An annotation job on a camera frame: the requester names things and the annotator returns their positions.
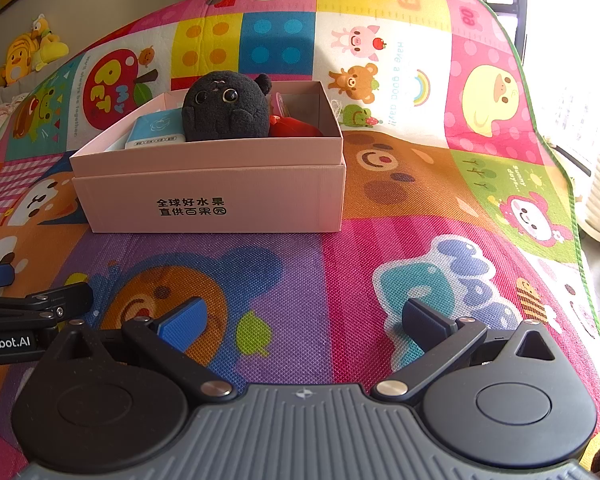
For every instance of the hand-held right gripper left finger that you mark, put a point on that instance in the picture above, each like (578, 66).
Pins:
(185, 322)

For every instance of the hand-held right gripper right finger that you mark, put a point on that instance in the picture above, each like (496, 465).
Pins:
(422, 317)

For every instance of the pink cardboard box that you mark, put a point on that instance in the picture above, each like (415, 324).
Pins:
(205, 185)

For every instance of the blue tissue pack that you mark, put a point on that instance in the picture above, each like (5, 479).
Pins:
(155, 127)

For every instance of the black plush toy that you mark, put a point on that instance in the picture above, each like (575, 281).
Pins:
(220, 110)

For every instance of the colourful cartoon play mat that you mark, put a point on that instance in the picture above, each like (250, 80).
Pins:
(380, 260)

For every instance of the floral cloth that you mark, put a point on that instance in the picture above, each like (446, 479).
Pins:
(0, 120)

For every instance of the grey sofa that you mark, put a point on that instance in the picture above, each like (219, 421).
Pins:
(12, 91)

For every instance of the yellow striped plush duck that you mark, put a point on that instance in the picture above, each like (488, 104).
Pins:
(20, 57)

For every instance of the red round toy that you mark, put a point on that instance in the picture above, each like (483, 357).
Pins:
(295, 127)

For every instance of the yellow plush dog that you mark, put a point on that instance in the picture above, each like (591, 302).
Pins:
(50, 50)

